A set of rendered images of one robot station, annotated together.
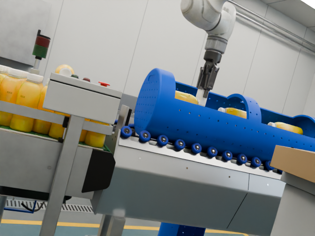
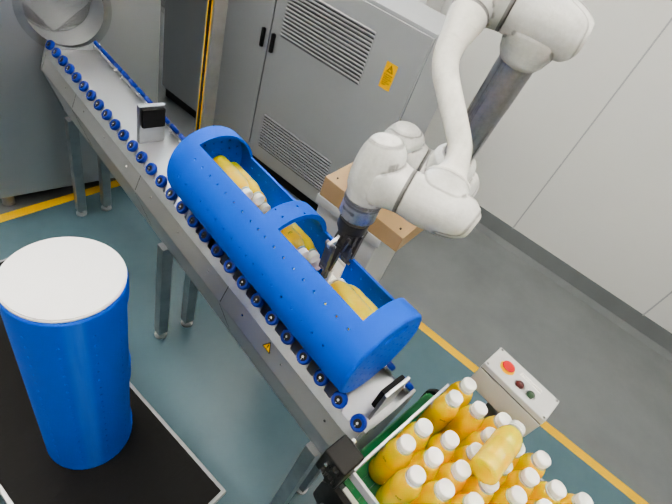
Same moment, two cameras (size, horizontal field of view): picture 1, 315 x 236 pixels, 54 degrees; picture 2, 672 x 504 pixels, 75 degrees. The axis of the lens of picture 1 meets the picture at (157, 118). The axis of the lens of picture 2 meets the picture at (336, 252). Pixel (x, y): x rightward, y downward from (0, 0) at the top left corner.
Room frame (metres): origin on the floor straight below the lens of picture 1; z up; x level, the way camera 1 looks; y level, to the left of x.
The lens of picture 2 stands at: (1.88, 0.50, 1.97)
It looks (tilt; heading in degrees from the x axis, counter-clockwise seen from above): 41 degrees down; 232
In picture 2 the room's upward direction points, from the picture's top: 23 degrees clockwise
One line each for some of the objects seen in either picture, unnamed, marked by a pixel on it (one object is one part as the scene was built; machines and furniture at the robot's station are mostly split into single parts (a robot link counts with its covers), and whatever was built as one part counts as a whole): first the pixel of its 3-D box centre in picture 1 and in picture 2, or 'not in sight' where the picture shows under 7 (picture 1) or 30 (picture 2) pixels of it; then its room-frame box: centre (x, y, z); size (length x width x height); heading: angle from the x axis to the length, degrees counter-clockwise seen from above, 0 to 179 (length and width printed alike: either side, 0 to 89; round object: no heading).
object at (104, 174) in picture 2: not in sight; (103, 165); (1.86, -1.81, 0.31); 0.06 x 0.06 x 0.63; 20
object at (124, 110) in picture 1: (123, 121); (386, 396); (1.25, 0.13, 0.99); 0.10 x 0.02 x 0.12; 20
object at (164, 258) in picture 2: not in sight; (163, 294); (1.66, -0.84, 0.31); 0.06 x 0.06 x 0.63; 20
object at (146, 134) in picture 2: not in sight; (151, 124); (1.69, -1.12, 1.00); 0.10 x 0.04 x 0.15; 20
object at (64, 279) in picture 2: not in sight; (64, 276); (1.97, -0.34, 1.03); 0.28 x 0.28 x 0.01
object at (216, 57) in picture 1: (211, 62); (350, 230); (1.35, -0.16, 1.33); 0.08 x 0.07 x 0.09; 20
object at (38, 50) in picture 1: (40, 51); not in sight; (1.46, 0.61, 1.18); 0.06 x 0.06 x 0.05
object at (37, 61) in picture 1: (40, 52); not in sight; (1.46, 0.61, 1.18); 0.06 x 0.06 x 0.16
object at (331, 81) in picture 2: not in sight; (286, 69); (0.64, -2.48, 0.72); 2.15 x 0.54 x 1.45; 119
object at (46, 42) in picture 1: (42, 42); not in sight; (1.46, 0.61, 1.23); 0.06 x 0.06 x 0.04
